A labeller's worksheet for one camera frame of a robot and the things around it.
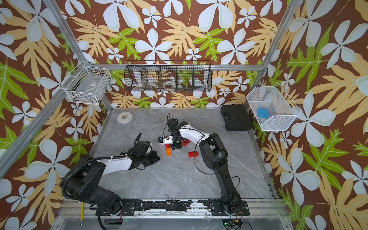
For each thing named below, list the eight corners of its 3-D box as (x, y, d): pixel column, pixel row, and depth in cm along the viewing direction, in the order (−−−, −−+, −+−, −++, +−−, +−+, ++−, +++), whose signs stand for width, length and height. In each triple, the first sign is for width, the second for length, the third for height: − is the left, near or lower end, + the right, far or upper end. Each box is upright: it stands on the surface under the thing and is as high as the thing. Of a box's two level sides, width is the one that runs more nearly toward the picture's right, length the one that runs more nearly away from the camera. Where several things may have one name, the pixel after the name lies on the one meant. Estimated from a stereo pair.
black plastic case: (225, 131, 109) (227, 125, 104) (220, 108, 124) (222, 102, 119) (252, 131, 109) (255, 126, 104) (243, 108, 125) (246, 102, 120)
